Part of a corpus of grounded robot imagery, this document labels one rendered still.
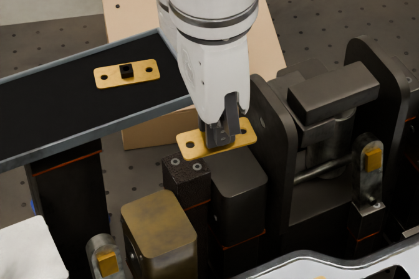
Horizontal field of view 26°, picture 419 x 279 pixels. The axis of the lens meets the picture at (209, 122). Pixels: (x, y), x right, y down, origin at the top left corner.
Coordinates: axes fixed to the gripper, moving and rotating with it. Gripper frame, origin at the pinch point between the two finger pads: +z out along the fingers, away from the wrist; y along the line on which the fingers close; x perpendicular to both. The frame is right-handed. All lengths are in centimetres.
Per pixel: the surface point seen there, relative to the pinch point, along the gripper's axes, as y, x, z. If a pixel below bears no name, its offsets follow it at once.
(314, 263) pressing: 3.1, 12.1, 29.3
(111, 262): 0.2, -13.7, 20.0
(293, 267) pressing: 2.8, 9.3, 29.2
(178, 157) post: -11.8, -1.6, 18.8
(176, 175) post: -9.1, -2.7, 18.8
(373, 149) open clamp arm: -5.7, 23.5, 20.3
